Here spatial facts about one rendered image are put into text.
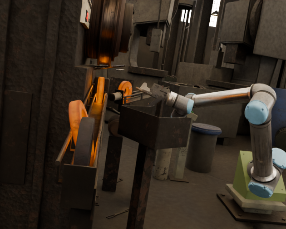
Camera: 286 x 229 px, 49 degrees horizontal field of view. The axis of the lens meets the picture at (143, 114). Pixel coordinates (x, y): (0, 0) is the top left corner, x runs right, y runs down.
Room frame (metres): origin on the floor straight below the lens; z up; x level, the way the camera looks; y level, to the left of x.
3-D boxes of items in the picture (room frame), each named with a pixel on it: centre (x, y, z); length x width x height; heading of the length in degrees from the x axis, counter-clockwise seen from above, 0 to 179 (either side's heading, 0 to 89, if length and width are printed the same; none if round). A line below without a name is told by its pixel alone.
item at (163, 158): (2.56, -0.23, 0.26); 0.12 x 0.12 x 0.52
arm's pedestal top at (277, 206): (2.17, -0.89, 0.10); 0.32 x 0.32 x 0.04; 7
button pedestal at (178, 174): (2.62, -0.38, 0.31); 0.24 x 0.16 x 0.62; 7
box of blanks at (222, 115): (4.45, -0.71, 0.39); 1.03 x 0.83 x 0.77; 112
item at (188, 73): (6.15, -1.05, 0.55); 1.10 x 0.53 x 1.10; 27
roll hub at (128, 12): (1.87, 0.17, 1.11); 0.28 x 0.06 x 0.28; 7
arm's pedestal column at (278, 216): (2.17, -0.89, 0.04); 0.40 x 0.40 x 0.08; 7
